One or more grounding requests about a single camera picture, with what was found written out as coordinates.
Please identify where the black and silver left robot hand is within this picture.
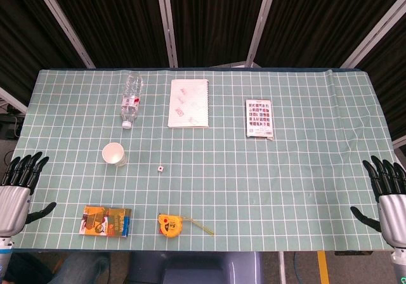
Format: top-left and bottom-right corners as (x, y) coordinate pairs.
(0, 152), (57, 238)

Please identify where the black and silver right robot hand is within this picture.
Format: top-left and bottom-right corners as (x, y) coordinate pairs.
(350, 155), (406, 252)

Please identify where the white paper cup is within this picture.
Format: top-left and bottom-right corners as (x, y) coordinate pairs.
(101, 142), (128, 167)

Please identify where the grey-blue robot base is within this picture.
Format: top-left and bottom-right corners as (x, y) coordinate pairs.
(128, 251), (264, 284)

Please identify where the yellow floor tape strip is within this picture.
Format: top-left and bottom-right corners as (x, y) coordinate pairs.
(317, 251), (331, 284)

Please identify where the blue jeans leg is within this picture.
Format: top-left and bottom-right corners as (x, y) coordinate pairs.
(3, 252), (110, 284)

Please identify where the orange and blue snack box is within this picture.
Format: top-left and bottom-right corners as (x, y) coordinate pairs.
(79, 205), (133, 238)

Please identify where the grey metal table leg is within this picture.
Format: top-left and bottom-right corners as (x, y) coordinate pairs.
(277, 251), (287, 284)

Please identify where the dark pleated curtain panel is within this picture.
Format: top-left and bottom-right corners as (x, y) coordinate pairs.
(355, 1), (406, 142)
(167, 0), (270, 67)
(0, 0), (87, 107)
(253, 0), (406, 68)
(43, 0), (171, 68)

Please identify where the green grid tablecloth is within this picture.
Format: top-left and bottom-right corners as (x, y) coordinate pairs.
(11, 68), (396, 252)

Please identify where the yellow tape measure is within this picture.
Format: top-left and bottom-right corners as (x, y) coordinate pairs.
(158, 213), (216, 239)

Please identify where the clear plastic water bottle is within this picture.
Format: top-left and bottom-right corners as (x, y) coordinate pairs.
(119, 71), (145, 129)

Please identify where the card box with picture grid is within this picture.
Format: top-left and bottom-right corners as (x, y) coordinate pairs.
(245, 98), (275, 141)

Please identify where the white spiral notebook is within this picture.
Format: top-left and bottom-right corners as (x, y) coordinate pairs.
(167, 79), (210, 129)

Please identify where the grey partition frame post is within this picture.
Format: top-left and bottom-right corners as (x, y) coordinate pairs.
(246, 0), (280, 68)
(30, 0), (96, 69)
(339, 0), (406, 68)
(154, 0), (179, 68)
(0, 86), (29, 114)

